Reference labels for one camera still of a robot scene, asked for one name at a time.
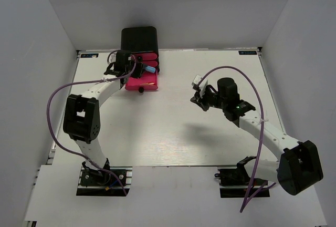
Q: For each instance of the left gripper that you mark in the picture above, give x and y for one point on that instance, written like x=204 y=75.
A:
x=139 y=70

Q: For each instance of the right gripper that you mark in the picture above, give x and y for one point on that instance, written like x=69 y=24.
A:
x=202 y=104

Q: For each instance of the pink drawer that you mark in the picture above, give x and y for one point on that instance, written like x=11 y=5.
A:
x=151 y=63
x=133 y=84
x=146 y=56

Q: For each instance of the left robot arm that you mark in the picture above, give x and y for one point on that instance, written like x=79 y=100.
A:
x=82 y=113

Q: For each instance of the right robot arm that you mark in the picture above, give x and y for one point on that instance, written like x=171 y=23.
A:
x=297 y=165

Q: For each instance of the black drawer cabinet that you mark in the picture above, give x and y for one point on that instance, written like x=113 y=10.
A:
x=140 y=40

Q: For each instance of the left blue table sticker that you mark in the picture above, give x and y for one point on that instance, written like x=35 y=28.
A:
x=89 y=55

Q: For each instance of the blue table sticker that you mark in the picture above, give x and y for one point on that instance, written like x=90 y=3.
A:
x=89 y=55
x=247 y=52

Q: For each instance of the right blue table sticker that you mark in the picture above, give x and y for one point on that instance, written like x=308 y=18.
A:
x=247 y=52

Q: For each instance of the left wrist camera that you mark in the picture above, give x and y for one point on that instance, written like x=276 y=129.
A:
x=111 y=58

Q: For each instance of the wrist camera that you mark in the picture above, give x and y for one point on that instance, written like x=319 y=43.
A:
x=199 y=85
x=111 y=58

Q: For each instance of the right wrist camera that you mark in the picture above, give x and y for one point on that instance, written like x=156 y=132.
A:
x=199 y=85

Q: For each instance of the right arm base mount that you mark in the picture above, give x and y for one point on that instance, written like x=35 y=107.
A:
x=233 y=180

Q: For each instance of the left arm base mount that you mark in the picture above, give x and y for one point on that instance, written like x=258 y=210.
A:
x=104 y=185

